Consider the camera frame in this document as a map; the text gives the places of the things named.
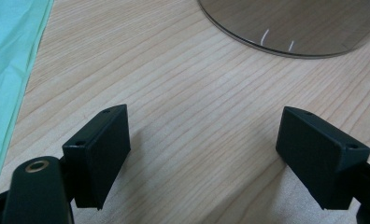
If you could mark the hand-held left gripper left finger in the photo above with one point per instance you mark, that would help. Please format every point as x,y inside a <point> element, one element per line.
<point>102,155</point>

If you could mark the green plastic bag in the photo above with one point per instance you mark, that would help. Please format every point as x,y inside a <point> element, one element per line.
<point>5,62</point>

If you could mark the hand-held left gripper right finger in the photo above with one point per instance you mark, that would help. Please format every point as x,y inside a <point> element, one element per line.
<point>317,155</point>

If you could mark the clear plastic cylinder container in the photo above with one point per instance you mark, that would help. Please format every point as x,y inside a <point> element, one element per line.
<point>298,21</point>

